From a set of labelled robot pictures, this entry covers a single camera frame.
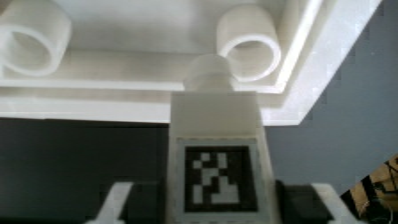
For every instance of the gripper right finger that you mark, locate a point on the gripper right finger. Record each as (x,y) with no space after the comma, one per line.
(312,205)

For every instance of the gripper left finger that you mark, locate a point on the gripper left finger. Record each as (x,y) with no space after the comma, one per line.
(132,203)

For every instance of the white square table top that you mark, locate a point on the white square table top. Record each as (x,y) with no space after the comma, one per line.
(116,44)

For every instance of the white U-shaped fence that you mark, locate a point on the white U-shaped fence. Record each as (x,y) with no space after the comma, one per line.
(143,106)

